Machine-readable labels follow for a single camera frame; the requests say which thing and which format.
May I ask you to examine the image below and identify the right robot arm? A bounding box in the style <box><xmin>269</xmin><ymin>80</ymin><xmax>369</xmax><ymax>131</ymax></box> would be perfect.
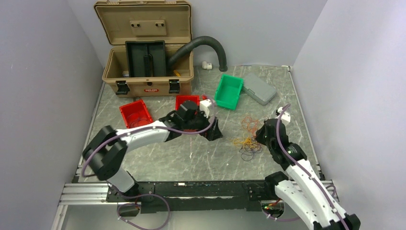
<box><xmin>256</xmin><ymin>119</ymin><xmax>361</xmax><ymax>230</ymax></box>

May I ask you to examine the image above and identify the black corrugated hose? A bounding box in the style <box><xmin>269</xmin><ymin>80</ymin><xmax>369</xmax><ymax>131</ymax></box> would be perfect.
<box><xmin>167</xmin><ymin>35</ymin><xmax>228</xmax><ymax>73</ymax></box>

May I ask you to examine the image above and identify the orange cable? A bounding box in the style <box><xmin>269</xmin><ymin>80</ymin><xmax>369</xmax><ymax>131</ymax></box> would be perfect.
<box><xmin>241</xmin><ymin>116</ymin><xmax>262</xmax><ymax>134</ymax></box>

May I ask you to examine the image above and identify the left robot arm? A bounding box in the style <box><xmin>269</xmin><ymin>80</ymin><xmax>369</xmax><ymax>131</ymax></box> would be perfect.
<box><xmin>81</xmin><ymin>99</ymin><xmax>223</xmax><ymax>201</ymax></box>

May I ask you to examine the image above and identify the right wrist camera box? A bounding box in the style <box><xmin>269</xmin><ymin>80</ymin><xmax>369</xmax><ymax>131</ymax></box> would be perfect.
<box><xmin>275</xmin><ymin>107</ymin><xmax>291</xmax><ymax>125</ymax></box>

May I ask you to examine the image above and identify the red bin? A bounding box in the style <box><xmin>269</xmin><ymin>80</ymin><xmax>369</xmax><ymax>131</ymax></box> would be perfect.
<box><xmin>175</xmin><ymin>95</ymin><xmax>200</xmax><ymax>110</ymax></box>
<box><xmin>119</xmin><ymin>99</ymin><xmax>153</xmax><ymax>128</ymax></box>

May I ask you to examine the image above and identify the black toolbox tray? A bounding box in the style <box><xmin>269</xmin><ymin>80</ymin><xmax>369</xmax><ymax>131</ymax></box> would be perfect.
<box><xmin>125</xmin><ymin>40</ymin><xmax>167</xmax><ymax>78</ymax></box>

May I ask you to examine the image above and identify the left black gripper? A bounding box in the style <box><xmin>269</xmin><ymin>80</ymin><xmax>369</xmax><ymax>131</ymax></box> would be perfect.
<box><xmin>183</xmin><ymin>106</ymin><xmax>223</xmax><ymax>141</ymax></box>

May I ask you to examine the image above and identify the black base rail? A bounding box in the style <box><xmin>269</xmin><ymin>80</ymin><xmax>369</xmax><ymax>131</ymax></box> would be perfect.
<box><xmin>106</xmin><ymin>180</ymin><xmax>278</xmax><ymax>214</ymax></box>

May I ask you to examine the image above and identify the white pipe fitting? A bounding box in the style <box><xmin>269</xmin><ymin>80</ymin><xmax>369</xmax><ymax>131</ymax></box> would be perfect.
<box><xmin>202</xmin><ymin>61</ymin><xmax>213</xmax><ymax>70</ymax></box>

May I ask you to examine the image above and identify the green plastic bin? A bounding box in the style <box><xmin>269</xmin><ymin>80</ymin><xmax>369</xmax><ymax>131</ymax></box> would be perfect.
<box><xmin>214</xmin><ymin>74</ymin><xmax>243</xmax><ymax>110</ymax></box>

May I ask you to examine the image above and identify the grey plastic case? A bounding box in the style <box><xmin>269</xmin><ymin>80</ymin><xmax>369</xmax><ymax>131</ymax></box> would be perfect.
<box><xmin>242</xmin><ymin>73</ymin><xmax>277</xmax><ymax>105</ymax></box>

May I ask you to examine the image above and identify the tan open toolbox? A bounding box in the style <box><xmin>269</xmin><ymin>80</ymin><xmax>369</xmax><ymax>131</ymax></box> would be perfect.
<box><xmin>94</xmin><ymin>0</ymin><xmax>194</xmax><ymax>98</ymax></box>

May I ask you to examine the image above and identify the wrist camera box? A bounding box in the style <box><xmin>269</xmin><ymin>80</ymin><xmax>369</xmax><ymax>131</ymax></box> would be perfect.
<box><xmin>275</xmin><ymin>107</ymin><xmax>291</xmax><ymax>125</ymax></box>
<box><xmin>199</xmin><ymin>99</ymin><xmax>216</xmax><ymax>118</ymax></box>

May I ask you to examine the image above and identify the red bin left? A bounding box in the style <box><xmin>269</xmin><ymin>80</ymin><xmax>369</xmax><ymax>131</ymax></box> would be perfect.
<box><xmin>119</xmin><ymin>99</ymin><xmax>153</xmax><ymax>128</ymax></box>

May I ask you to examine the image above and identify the red bin centre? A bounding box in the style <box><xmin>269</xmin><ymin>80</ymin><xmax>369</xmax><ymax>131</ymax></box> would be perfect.
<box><xmin>175</xmin><ymin>95</ymin><xmax>200</xmax><ymax>110</ymax></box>

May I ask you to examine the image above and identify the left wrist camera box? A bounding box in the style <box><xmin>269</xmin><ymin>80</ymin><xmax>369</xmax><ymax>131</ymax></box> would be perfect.
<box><xmin>199</xmin><ymin>99</ymin><xmax>216</xmax><ymax>118</ymax></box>

